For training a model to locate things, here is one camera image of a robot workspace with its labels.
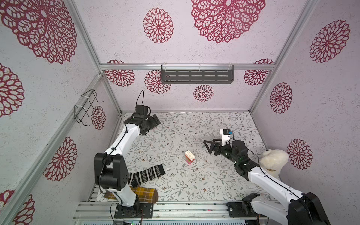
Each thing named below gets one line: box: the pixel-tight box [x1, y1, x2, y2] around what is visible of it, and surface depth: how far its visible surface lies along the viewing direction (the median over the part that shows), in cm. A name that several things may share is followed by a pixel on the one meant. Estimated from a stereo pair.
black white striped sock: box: [127, 164, 166, 186], surface depth 87 cm
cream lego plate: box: [184, 150, 196, 162], surface depth 87 cm
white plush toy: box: [259, 149, 290, 180], surface depth 75 cm
